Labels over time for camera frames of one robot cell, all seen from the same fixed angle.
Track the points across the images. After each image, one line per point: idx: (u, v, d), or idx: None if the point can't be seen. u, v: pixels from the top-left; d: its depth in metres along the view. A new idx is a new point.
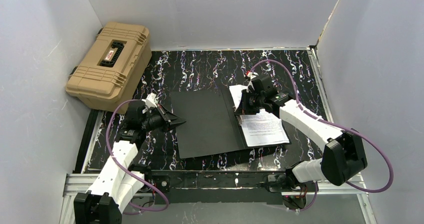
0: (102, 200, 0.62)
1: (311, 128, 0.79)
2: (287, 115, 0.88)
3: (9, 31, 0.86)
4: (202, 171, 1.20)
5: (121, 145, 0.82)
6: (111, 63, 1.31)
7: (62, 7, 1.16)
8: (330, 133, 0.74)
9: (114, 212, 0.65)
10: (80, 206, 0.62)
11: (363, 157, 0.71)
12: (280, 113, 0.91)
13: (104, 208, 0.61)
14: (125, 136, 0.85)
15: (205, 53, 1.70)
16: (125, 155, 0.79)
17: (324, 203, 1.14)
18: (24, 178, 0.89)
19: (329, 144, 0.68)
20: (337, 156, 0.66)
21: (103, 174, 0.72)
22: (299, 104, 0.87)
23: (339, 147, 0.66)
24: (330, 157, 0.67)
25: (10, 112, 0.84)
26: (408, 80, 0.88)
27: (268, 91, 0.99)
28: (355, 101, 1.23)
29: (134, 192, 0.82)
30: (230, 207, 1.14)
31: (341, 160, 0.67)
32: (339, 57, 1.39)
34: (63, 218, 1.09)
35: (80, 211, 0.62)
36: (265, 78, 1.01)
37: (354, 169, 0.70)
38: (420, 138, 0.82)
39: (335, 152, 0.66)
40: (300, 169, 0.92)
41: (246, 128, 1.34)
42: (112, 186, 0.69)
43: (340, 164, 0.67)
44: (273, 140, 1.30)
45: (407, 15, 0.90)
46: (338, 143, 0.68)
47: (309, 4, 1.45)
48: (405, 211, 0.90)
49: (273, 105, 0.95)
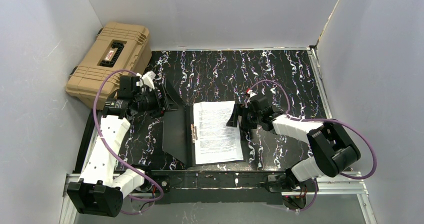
0: (97, 189, 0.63)
1: (298, 128, 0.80)
2: (279, 126, 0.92)
3: (8, 31, 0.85)
4: (202, 172, 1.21)
5: (109, 122, 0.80)
6: (111, 63, 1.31)
7: (62, 6, 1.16)
8: (312, 126, 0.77)
9: (113, 197, 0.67)
10: (74, 195, 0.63)
11: (353, 145, 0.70)
12: (274, 126, 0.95)
13: (100, 196, 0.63)
14: (113, 108, 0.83)
15: (205, 53, 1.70)
16: (115, 134, 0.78)
17: (324, 203, 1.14)
18: (23, 178, 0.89)
19: (311, 133, 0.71)
20: (320, 142, 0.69)
21: (95, 158, 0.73)
22: (287, 115, 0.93)
23: (320, 134, 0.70)
24: (314, 145, 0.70)
25: (10, 112, 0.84)
26: (408, 80, 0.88)
27: (265, 113, 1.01)
28: (355, 101, 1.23)
29: (135, 184, 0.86)
30: (230, 207, 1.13)
31: (326, 145, 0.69)
32: (339, 58, 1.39)
34: (63, 218, 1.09)
35: (77, 198, 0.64)
36: (262, 98, 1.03)
37: (347, 157, 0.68)
38: (420, 139, 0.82)
39: (317, 139, 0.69)
40: (298, 168, 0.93)
41: (198, 143, 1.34)
42: (105, 171, 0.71)
43: (326, 149, 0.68)
44: (224, 158, 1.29)
45: (406, 15, 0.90)
46: (320, 132, 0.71)
47: (310, 4, 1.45)
48: (404, 211, 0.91)
49: (268, 126, 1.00)
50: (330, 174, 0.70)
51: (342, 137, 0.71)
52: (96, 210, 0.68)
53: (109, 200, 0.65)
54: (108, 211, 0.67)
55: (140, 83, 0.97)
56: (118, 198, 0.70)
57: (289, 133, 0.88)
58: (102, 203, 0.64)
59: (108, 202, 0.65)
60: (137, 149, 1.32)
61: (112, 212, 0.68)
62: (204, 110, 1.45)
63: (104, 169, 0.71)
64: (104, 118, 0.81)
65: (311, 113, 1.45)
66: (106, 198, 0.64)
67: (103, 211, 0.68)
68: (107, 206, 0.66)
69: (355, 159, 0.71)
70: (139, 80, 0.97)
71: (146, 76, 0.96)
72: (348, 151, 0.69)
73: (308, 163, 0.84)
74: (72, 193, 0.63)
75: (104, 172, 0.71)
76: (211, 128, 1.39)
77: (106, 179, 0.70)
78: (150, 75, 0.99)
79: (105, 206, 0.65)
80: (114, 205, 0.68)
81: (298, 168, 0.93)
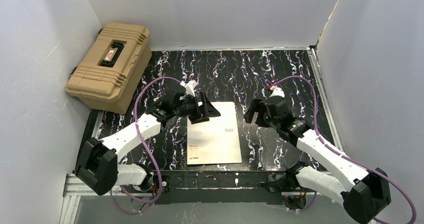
0: (107, 155, 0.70)
1: (335, 166, 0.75)
2: (306, 146, 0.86)
3: (8, 31, 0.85)
4: (202, 171, 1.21)
5: (147, 117, 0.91)
6: (111, 63, 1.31)
7: (62, 6, 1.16)
8: (355, 173, 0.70)
9: (111, 172, 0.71)
10: (88, 149, 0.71)
11: (388, 197, 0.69)
12: (299, 144, 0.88)
13: (105, 163, 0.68)
14: (155, 113, 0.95)
15: (205, 53, 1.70)
16: (147, 128, 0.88)
17: (324, 204, 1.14)
18: (23, 178, 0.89)
19: (357, 186, 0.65)
20: (365, 200, 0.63)
21: (121, 133, 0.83)
22: (319, 136, 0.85)
23: (367, 191, 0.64)
24: (357, 199, 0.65)
25: (10, 112, 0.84)
26: (408, 80, 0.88)
27: (284, 119, 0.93)
28: (355, 100, 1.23)
29: (131, 182, 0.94)
30: (230, 207, 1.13)
31: (369, 201, 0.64)
32: (339, 58, 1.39)
34: (63, 218, 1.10)
35: (86, 154, 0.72)
36: (281, 104, 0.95)
37: (379, 206, 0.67)
38: (419, 139, 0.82)
39: (363, 196, 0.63)
40: (306, 179, 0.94)
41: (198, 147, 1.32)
42: (121, 146, 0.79)
43: (367, 204, 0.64)
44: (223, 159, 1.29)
45: (406, 15, 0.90)
46: (365, 186, 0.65)
47: (310, 4, 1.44)
48: (405, 211, 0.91)
49: (289, 135, 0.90)
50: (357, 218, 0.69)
51: (382, 190, 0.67)
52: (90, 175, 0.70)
53: (108, 170, 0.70)
54: (100, 179, 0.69)
55: (182, 97, 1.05)
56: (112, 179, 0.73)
57: (318, 159, 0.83)
58: (100, 170, 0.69)
59: (104, 173, 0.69)
60: (137, 148, 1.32)
61: (98, 186, 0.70)
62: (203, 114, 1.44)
63: (123, 144, 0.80)
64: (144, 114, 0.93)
65: (311, 113, 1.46)
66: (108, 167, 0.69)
67: (93, 179, 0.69)
68: (102, 176, 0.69)
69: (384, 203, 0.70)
70: (183, 94, 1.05)
71: (188, 85, 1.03)
72: (382, 204, 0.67)
73: (326, 188, 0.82)
74: (91, 145, 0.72)
75: (121, 145, 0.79)
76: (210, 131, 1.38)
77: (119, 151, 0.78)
78: (192, 84, 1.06)
79: (98, 175, 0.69)
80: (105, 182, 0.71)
81: (306, 180, 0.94)
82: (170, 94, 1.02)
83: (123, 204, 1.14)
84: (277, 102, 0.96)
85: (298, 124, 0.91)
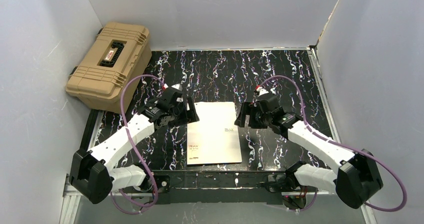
0: (96, 166, 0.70)
1: (322, 151, 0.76)
2: (295, 136, 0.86)
3: (8, 31, 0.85)
4: (202, 172, 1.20)
5: (138, 120, 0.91)
6: (111, 63, 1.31)
7: (62, 6, 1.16)
8: (342, 155, 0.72)
9: (104, 181, 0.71)
10: (78, 161, 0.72)
11: (379, 179, 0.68)
12: (289, 135, 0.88)
13: (95, 174, 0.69)
14: (148, 112, 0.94)
15: (205, 53, 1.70)
16: (138, 131, 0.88)
17: (324, 204, 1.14)
18: (24, 178, 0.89)
19: (342, 167, 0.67)
20: (352, 180, 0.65)
21: (110, 141, 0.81)
22: (307, 126, 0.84)
23: (353, 170, 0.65)
24: (345, 180, 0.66)
25: (10, 112, 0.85)
26: (408, 80, 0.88)
27: (275, 114, 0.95)
28: (355, 100, 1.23)
29: (130, 184, 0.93)
30: (230, 207, 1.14)
31: (356, 182, 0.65)
32: (339, 58, 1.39)
34: (63, 218, 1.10)
35: (77, 165, 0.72)
36: (272, 98, 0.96)
37: (371, 189, 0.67)
38: (419, 139, 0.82)
39: (349, 175, 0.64)
40: (304, 175, 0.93)
41: (199, 146, 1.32)
42: (111, 156, 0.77)
43: (355, 185, 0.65)
44: (225, 158, 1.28)
45: (406, 15, 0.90)
46: (351, 166, 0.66)
47: (310, 4, 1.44)
48: (404, 211, 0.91)
49: (280, 129, 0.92)
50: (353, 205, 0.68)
51: (371, 170, 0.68)
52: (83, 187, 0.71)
53: (99, 182, 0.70)
54: (93, 190, 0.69)
55: (179, 99, 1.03)
56: (106, 187, 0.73)
57: (308, 147, 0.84)
58: (92, 181, 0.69)
59: (97, 183, 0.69)
60: (137, 148, 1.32)
61: (93, 197, 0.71)
62: (202, 114, 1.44)
63: (112, 153, 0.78)
64: (136, 115, 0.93)
65: (311, 113, 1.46)
66: (99, 178, 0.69)
67: (87, 191, 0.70)
68: (94, 187, 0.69)
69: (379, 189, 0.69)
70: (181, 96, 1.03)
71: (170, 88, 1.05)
72: (374, 187, 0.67)
73: (320, 178, 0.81)
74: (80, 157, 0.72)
75: (111, 154, 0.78)
76: (211, 131, 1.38)
77: (109, 161, 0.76)
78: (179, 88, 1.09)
79: (92, 186, 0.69)
80: (99, 192, 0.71)
81: (304, 176, 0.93)
82: (169, 93, 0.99)
83: (123, 204, 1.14)
84: (268, 97, 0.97)
85: (288, 118, 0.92)
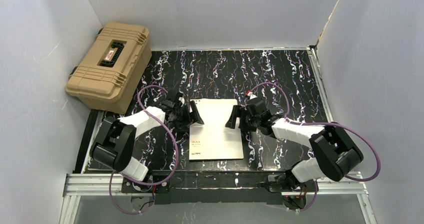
0: (127, 128, 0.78)
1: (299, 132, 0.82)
2: (278, 130, 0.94)
3: (8, 31, 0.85)
4: (202, 172, 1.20)
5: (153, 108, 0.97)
6: (111, 63, 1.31)
7: (63, 6, 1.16)
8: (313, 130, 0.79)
9: (130, 146, 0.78)
10: (107, 126, 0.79)
11: (355, 147, 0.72)
12: (274, 131, 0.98)
13: (125, 135, 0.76)
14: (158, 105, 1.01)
15: (205, 53, 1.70)
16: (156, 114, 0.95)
17: (324, 204, 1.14)
18: (24, 177, 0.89)
19: (313, 138, 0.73)
20: (323, 148, 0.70)
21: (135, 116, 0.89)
22: (286, 119, 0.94)
23: (323, 139, 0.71)
24: (318, 151, 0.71)
25: (9, 112, 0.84)
26: (408, 80, 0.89)
27: (263, 117, 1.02)
28: (355, 100, 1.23)
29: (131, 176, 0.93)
30: (231, 207, 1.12)
31: (329, 150, 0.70)
32: (339, 58, 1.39)
34: (63, 218, 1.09)
35: (106, 130, 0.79)
36: (260, 103, 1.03)
37: (350, 159, 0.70)
38: (420, 138, 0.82)
39: (320, 144, 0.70)
40: (299, 170, 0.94)
41: (201, 142, 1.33)
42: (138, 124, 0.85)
43: (329, 154, 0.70)
44: (227, 154, 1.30)
45: (407, 14, 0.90)
46: (322, 136, 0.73)
47: (310, 4, 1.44)
48: (404, 211, 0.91)
49: (267, 130, 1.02)
50: (335, 177, 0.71)
51: (343, 140, 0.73)
52: (108, 151, 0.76)
53: (127, 144, 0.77)
54: (120, 153, 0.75)
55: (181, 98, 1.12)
56: (129, 154, 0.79)
57: (290, 136, 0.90)
58: (121, 142, 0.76)
59: (125, 145, 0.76)
60: (137, 149, 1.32)
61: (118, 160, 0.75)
62: (204, 108, 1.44)
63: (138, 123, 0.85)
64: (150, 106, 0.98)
65: (311, 113, 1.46)
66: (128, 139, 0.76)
67: (113, 153, 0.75)
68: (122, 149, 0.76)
69: (358, 160, 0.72)
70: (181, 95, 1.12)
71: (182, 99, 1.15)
72: (352, 156, 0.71)
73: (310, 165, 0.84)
74: (110, 122, 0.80)
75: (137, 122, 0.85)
76: (212, 126, 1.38)
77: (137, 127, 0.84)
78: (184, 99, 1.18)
79: (120, 147, 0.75)
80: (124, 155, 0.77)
81: (298, 169, 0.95)
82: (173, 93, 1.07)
83: (123, 204, 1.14)
84: (256, 101, 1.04)
85: (274, 118, 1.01)
